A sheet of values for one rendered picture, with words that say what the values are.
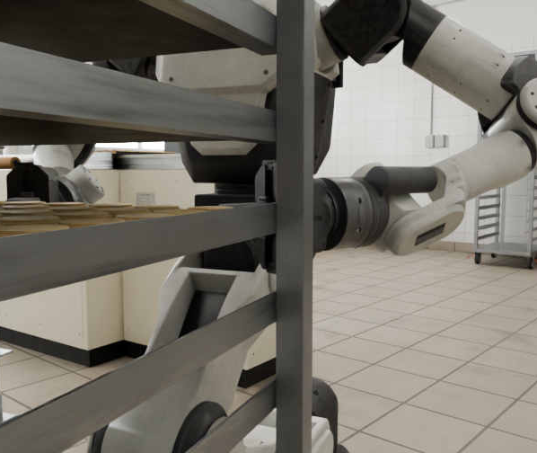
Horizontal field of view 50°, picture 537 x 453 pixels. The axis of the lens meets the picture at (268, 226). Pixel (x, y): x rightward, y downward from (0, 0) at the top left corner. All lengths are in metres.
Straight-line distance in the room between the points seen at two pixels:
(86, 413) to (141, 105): 0.19
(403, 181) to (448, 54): 0.25
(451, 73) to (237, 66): 0.31
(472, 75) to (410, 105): 5.71
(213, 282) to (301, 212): 0.37
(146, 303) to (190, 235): 2.11
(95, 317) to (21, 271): 2.27
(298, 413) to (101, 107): 0.38
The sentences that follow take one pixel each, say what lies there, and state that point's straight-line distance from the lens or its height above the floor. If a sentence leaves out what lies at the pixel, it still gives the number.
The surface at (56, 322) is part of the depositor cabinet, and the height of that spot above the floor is 0.18.
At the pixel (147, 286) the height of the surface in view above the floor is 0.35.
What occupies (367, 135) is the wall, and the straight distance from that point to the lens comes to 6.84.
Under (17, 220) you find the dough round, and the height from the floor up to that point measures 0.79.
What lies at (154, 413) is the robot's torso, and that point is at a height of 0.52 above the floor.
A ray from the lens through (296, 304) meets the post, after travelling 0.58.
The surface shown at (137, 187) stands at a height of 0.76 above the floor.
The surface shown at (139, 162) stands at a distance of 2.51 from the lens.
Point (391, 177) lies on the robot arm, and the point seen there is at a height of 0.82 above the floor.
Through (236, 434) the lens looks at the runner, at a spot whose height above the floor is 0.60.
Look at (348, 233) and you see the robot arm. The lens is 0.67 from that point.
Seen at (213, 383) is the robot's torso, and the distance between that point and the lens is 0.83.
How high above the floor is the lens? 0.83
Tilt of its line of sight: 5 degrees down
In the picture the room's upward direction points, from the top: straight up
